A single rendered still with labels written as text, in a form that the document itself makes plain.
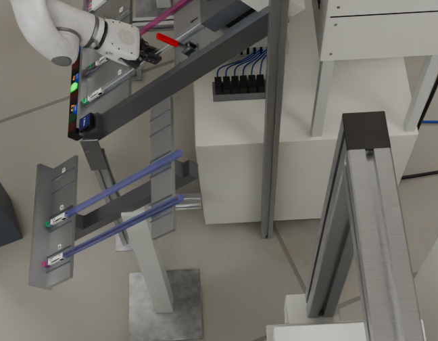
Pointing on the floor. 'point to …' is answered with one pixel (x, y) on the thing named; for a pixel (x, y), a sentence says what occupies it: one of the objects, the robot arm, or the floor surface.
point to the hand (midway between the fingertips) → (152, 55)
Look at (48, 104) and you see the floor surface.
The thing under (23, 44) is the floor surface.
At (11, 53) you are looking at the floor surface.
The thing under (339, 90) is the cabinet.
